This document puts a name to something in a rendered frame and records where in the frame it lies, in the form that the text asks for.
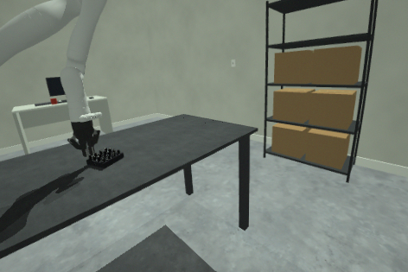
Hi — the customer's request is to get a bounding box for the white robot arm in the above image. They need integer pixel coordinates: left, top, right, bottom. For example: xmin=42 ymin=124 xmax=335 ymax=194
xmin=0 ymin=0 xmax=107 ymax=122

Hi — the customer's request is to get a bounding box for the black square box with knobs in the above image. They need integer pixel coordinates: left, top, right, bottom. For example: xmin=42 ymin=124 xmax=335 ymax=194
xmin=86 ymin=148 xmax=124 ymax=168

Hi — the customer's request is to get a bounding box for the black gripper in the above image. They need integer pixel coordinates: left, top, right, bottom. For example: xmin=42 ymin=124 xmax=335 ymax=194
xmin=67 ymin=120 xmax=100 ymax=158

